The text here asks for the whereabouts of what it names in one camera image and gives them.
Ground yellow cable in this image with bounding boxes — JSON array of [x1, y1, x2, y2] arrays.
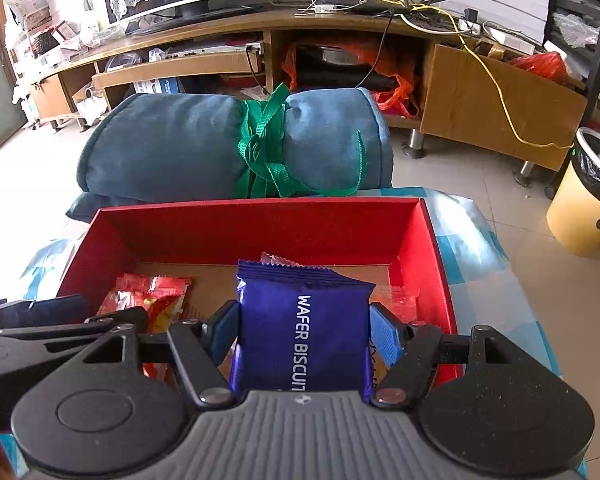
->
[[355, 0, 576, 150]]

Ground rolled blue blanket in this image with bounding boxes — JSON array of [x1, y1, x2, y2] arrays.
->
[[66, 87, 395, 223]]

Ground white power strip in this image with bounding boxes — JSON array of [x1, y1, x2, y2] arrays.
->
[[457, 7, 483, 36]]

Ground blue wafer biscuit packet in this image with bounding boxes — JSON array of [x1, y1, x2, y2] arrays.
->
[[230, 259, 378, 403]]

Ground wooden television stand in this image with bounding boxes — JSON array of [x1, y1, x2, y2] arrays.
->
[[30, 2, 588, 181]]

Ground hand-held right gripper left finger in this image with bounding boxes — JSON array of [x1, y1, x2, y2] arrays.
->
[[62, 301, 241, 408]]

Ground dark wicker basket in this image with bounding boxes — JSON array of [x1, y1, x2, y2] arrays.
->
[[32, 32, 58, 56]]

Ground red snack packet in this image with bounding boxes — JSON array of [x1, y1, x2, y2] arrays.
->
[[97, 272, 193, 378]]

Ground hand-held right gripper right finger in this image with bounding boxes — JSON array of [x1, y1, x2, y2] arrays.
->
[[367, 302, 546, 408]]

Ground printed paper bag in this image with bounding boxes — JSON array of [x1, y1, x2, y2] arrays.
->
[[7, 0, 51, 26]]

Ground red plastic bag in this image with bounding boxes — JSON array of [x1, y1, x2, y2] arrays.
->
[[510, 51, 571, 83]]

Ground green strap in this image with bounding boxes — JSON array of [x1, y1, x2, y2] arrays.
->
[[236, 82, 368, 198]]

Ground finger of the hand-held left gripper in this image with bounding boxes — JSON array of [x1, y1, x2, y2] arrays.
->
[[0, 295, 89, 333], [0, 307, 149, 361]]

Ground yellow trash bin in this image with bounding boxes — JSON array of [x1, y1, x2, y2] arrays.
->
[[546, 127, 600, 258]]

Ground black bin bag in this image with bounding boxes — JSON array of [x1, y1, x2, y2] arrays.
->
[[575, 127, 600, 196]]

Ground white paper bag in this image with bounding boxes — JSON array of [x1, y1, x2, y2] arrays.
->
[[72, 87, 111, 126]]

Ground orange plastic bag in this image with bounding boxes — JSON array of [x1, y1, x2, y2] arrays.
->
[[282, 40, 421, 118]]

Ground red cardboard box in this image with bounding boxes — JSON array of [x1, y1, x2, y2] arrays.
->
[[57, 197, 466, 396]]

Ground white set-top box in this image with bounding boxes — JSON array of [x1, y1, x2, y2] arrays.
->
[[150, 42, 266, 63]]

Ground blue and white box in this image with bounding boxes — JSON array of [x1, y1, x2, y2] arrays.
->
[[132, 77, 178, 96]]

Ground white flat box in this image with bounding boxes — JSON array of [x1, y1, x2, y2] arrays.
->
[[485, 27, 536, 56]]

